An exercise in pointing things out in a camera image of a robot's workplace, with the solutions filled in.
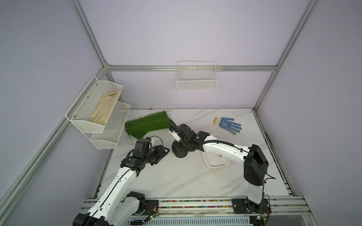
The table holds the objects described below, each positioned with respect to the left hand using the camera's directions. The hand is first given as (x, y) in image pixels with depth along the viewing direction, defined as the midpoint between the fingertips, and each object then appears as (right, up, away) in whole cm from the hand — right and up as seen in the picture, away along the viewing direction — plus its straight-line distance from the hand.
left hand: (167, 154), depth 79 cm
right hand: (+6, +5, +6) cm, 10 cm away
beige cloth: (-37, +23, -2) cm, 44 cm away
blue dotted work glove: (+43, +17, +32) cm, 56 cm away
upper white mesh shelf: (-43, +25, -1) cm, 49 cm away
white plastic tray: (+30, -7, +11) cm, 32 cm away
